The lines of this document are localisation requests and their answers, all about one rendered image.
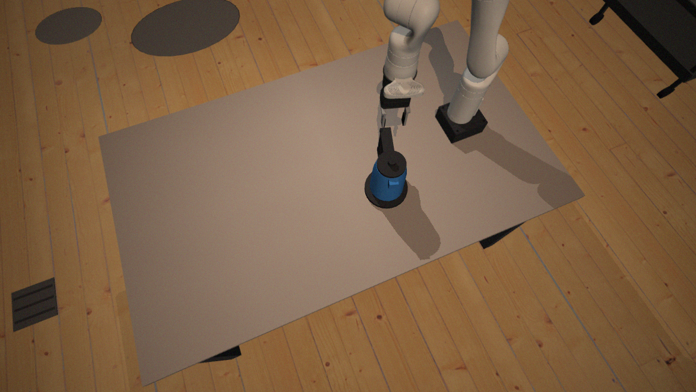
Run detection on blue electric kettle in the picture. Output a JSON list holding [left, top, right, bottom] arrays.
[[370, 127, 407, 202]]

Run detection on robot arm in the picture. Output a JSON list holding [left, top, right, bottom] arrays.
[[383, 0, 510, 124]]

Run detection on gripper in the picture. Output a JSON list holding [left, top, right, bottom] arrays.
[[379, 56, 425, 128]]

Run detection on black round disc with center stud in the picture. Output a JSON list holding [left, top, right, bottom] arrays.
[[365, 173, 408, 208]]

